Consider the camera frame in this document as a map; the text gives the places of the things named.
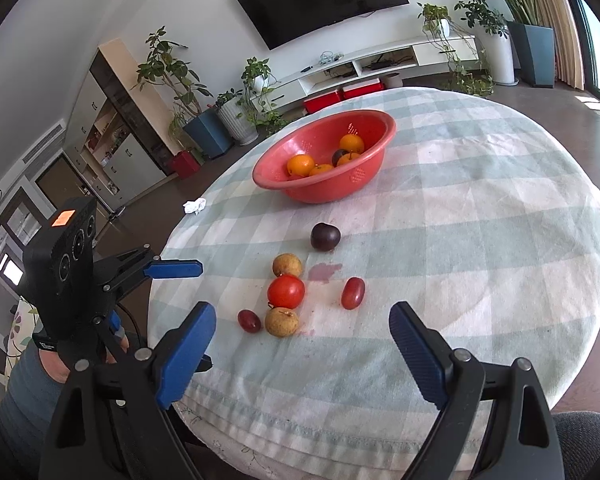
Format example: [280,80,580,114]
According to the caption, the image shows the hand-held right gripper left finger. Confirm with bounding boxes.
[39,301,217,480]

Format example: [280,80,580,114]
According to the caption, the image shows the person's left forearm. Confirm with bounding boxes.
[0,345,71,480]

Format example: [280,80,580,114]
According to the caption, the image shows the grey woven fabric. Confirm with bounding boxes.
[555,410,600,480]

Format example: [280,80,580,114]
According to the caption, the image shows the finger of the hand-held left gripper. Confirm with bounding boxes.
[111,245,203,306]
[100,311,136,361]

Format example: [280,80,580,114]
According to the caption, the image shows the white television cabinet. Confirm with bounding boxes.
[267,35,478,111]

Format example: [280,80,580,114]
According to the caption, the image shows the red plastic colander bowl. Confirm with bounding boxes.
[252,109,397,204]

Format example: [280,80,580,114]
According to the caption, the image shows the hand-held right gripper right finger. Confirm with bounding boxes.
[389,301,566,480]

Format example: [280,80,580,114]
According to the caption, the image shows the dark red grape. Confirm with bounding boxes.
[237,309,262,334]

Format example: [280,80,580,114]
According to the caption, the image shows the brown longan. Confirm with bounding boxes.
[265,307,300,338]
[272,253,304,278]

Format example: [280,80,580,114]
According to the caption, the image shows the bushy plant in white pot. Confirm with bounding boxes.
[454,0,516,86]

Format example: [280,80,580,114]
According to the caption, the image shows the beige curtain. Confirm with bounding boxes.
[522,0,588,93]

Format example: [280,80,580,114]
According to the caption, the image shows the white air vent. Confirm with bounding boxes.
[22,120,66,163]

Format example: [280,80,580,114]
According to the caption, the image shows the small trailing shelf plant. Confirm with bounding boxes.
[417,2,496,98]

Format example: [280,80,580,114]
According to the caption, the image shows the long trailing pothos plant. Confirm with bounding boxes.
[240,57,291,136]

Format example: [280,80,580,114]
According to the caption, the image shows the small red floor box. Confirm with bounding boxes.
[171,150,198,178]

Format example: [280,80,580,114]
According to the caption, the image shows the small red grape tomato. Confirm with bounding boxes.
[341,277,366,310]

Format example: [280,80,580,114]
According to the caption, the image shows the red storage box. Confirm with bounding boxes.
[304,91,345,115]
[342,78,383,100]

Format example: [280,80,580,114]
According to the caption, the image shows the large round orange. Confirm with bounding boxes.
[286,154,316,179]

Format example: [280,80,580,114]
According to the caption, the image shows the large-leaf plant in blue pot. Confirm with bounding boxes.
[460,0,556,88]

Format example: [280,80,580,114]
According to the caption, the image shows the floral printed cloth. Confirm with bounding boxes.
[7,300,41,356]

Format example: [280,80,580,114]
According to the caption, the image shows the white wall cabinets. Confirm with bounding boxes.
[62,42,168,211]

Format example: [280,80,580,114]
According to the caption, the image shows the person's left hand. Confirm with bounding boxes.
[41,332,131,383]

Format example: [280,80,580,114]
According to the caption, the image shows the white embroidered tablecloth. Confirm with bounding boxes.
[172,400,486,480]

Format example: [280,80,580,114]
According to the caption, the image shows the black wall television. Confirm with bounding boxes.
[232,0,411,51]

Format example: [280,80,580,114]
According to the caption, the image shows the round red tomato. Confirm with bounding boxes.
[267,275,306,310]

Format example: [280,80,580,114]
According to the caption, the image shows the green white checked tablecloth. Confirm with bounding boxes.
[147,86,600,466]

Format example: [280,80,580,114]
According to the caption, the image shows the plant in white ribbed pot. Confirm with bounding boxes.
[215,89,260,146]

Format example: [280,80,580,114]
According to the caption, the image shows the dark glass cabinet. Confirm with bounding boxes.
[90,52,176,176]

